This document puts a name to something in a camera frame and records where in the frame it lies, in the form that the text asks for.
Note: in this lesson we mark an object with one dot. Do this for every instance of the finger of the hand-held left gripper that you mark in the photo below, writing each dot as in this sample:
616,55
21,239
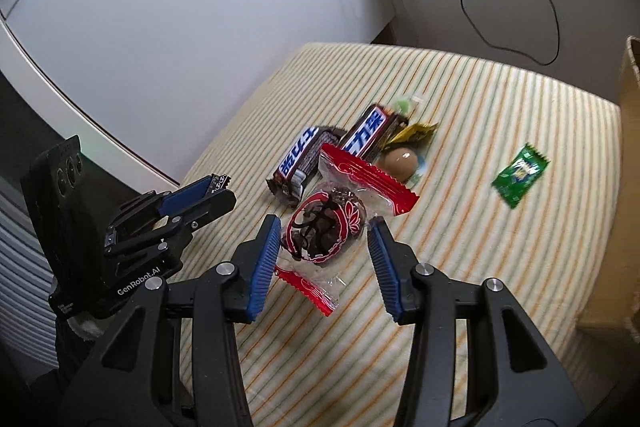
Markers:
215,206
187,196

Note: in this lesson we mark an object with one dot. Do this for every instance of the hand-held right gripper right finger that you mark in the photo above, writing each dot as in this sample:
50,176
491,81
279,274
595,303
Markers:
382,267

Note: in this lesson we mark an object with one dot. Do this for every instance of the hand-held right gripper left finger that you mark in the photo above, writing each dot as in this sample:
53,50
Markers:
265,257

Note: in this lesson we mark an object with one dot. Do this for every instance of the small dark zigzag-edged wrapper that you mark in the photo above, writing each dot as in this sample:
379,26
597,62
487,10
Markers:
221,181

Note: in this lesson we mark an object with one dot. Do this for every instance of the red-edged clear snack wrapper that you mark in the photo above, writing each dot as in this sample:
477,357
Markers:
325,227

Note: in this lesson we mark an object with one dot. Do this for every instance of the brown chocolate bar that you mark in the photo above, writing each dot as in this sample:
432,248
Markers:
367,129
300,157

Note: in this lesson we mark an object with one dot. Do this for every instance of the yellow snack packet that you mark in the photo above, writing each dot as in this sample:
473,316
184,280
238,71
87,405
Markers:
417,132

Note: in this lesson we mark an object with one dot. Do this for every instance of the small green candy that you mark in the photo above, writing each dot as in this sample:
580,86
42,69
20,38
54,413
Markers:
406,104

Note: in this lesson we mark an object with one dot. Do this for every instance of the green candy packet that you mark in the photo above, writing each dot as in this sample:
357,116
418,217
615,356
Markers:
520,172

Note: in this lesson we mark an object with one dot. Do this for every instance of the cardboard box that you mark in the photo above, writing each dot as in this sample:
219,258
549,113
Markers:
615,207

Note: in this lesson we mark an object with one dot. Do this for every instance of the grey ribbed panel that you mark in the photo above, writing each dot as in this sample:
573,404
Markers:
25,267

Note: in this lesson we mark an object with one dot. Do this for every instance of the striped cream blanket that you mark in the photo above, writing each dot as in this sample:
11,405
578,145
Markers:
475,257

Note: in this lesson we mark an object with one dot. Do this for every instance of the braised egg packet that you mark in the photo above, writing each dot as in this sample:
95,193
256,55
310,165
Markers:
397,159

